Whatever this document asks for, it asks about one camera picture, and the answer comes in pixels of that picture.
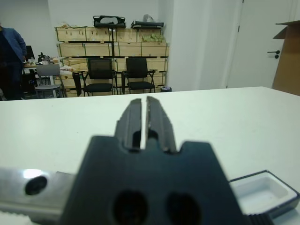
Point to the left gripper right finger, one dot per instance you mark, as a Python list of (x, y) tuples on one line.
[(159, 122)]

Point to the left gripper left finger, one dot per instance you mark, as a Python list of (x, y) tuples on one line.
[(131, 122)]

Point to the black box base white insert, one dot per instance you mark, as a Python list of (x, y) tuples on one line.
[(257, 189)]

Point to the brown cardboard box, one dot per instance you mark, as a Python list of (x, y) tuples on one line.
[(290, 58)]

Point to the black waste bin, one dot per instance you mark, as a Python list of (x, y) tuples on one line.
[(167, 89)]

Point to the black office chair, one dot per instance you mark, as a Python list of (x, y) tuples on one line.
[(100, 68), (137, 68)]

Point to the black metal stand pole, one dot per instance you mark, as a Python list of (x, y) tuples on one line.
[(114, 47)]

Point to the grey stool chair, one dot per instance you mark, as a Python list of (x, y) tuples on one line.
[(48, 70)]

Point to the flat black case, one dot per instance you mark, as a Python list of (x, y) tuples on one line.
[(147, 24)]

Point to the black carry bag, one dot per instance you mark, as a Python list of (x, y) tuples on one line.
[(100, 23)]

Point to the clear plastic bag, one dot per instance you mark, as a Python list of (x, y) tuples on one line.
[(148, 18)]

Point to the cluttered wooden desk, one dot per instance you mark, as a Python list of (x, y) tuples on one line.
[(30, 65)]

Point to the black computer monitor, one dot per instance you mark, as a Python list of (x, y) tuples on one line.
[(29, 52)]

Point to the black door hinge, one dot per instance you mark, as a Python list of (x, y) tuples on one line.
[(239, 27)]

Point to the white door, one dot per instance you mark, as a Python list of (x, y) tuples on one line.
[(255, 35)]

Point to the person in blue jacket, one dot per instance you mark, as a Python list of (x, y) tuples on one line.
[(11, 47)]

